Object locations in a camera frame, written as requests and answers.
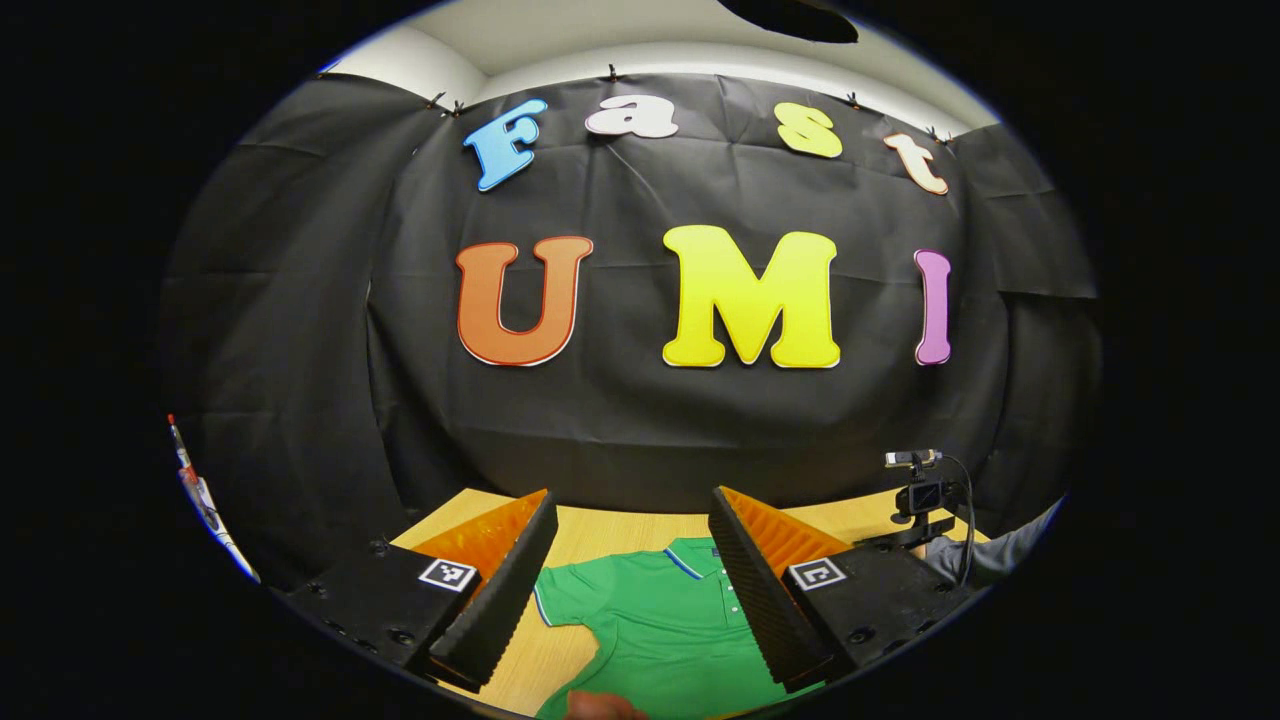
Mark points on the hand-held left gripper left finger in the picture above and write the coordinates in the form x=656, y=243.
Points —
x=500, y=610

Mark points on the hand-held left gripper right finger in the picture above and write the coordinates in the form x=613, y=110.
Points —
x=762, y=600

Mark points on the green T-shirt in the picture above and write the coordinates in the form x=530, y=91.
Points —
x=660, y=630

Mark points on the white and red clutter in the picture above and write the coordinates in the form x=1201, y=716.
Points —
x=205, y=500

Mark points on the black backdrop cloth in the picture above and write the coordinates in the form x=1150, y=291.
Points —
x=300, y=350

